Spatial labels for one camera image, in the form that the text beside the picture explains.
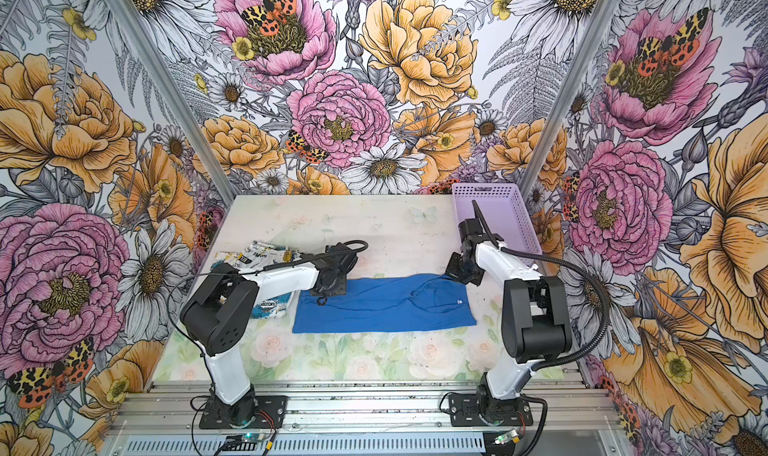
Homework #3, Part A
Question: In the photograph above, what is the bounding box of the blue cloth garment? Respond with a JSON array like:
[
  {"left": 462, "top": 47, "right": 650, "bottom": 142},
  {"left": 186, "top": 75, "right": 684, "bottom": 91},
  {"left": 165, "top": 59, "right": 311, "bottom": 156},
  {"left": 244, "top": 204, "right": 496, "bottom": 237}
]
[{"left": 292, "top": 273, "right": 476, "bottom": 334}]

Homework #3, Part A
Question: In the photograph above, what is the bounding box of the lavender plastic laundry basket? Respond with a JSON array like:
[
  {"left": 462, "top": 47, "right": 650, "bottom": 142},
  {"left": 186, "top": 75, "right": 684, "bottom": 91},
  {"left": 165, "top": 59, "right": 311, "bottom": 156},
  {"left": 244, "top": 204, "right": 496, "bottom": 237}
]
[{"left": 451, "top": 183, "right": 542, "bottom": 254}]

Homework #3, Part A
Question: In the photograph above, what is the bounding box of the white teal yellow printed garment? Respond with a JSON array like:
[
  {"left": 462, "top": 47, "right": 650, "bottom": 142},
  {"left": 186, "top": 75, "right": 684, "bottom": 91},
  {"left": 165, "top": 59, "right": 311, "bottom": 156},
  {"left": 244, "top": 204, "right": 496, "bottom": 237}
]
[{"left": 211, "top": 241, "right": 300, "bottom": 319}]

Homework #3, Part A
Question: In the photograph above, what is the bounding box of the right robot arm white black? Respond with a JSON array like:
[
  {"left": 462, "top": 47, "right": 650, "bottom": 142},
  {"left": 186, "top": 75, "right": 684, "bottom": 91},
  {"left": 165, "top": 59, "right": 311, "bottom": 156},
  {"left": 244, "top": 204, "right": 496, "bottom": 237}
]
[{"left": 445, "top": 217, "right": 572, "bottom": 426}]

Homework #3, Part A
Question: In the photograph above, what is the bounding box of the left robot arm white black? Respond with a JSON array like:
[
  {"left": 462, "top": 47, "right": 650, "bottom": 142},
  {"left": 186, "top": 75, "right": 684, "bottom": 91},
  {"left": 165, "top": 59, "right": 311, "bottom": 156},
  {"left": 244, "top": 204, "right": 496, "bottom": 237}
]
[{"left": 180, "top": 240, "right": 368, "bottom": 428}]

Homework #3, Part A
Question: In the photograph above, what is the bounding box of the green circuit board right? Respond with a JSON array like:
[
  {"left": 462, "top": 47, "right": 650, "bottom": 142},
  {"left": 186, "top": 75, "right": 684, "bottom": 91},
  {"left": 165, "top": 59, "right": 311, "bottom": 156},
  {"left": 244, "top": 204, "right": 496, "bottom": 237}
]
[{"left": 493, "top": 429, "right": 520, "bottom": 446}]

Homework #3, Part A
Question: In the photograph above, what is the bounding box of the green circuit board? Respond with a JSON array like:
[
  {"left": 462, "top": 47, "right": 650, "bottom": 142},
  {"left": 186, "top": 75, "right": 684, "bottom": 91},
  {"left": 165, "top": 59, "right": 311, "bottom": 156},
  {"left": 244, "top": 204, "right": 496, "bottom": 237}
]
[
  {"left": 493, "top": 429, "right": 520, "bottom": 446},
  {"left": 219, "top": 433, "right": 274, "bottom": 454}
]

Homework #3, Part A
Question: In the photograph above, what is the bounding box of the green circuit board left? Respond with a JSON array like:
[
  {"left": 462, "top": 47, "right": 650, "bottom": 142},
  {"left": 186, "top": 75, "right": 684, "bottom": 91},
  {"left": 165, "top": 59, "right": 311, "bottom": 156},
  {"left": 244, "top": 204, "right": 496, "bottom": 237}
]
[{"left": 219, "top": 433, "right": 274, "bottom": 454}]

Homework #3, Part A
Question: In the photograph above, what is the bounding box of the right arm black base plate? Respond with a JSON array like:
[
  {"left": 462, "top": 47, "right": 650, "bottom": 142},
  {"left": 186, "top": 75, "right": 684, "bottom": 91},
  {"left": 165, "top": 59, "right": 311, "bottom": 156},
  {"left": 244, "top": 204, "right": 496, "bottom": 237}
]
[{"left": 439, "top": 392, "right": 533, "bottom": 427}]

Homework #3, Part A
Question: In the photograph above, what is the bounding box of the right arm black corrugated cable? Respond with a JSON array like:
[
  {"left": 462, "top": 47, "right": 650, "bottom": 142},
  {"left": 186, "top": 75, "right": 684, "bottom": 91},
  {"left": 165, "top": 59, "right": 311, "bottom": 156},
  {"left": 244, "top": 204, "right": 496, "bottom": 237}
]
[{"left": 471, "top": 200, "right": 612, "bottom": 456}]

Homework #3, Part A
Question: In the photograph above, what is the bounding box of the aluminium mounting rail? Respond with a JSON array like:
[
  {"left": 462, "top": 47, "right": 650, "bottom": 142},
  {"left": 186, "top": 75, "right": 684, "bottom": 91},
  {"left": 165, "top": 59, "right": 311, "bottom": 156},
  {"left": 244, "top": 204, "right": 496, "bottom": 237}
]
[{"left": 113, "top": 380, "right": 619, "bottom": 434}]

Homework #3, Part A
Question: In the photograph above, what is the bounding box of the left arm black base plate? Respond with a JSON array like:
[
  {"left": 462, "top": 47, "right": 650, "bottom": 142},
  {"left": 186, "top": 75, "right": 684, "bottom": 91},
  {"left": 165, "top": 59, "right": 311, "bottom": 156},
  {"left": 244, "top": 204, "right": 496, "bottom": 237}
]
[{"left": 199, "top": 394, "right": 288, "bottom": 430}]

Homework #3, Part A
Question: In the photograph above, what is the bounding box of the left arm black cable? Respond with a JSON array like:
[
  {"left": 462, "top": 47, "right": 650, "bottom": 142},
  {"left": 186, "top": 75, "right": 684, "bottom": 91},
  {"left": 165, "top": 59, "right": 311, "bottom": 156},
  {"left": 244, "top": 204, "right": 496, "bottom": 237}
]
[{"left": 170, "top": 238, "right": 371, "bottom": 456}]

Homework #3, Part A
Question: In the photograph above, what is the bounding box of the white slotted cable duct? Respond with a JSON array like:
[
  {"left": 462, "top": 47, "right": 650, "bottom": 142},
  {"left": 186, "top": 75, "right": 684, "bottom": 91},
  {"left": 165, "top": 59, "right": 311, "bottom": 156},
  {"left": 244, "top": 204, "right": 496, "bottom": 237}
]
[{"left": 112, "top": 433, "right": 486, "bottom": 455}]

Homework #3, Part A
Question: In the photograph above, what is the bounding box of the left aluminium corner post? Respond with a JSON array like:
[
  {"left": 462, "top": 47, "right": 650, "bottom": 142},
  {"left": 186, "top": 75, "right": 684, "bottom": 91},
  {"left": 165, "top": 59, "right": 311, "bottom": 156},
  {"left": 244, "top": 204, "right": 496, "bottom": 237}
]
[{"left": 105, "top": 0, "right": 237, "bottom": 207}]

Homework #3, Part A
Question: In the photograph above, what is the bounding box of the aluminium corner post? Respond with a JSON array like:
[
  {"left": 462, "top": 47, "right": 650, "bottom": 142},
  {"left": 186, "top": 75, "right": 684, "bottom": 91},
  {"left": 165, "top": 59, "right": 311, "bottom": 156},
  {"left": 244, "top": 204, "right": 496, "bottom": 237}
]
[
  {"left": 518, "top": 0, "right": 621, "bottom": 197},
  {"left": 105, "top": 0, "right": 237, "bottom": 207}
]

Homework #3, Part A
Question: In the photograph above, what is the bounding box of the right aluminium corner post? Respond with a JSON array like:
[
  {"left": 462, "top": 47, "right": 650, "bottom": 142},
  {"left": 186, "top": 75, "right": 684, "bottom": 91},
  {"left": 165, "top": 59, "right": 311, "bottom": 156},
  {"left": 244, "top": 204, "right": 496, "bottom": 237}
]
[{"left": 518, "top": 0, "right": 621, "bottom": 197}]

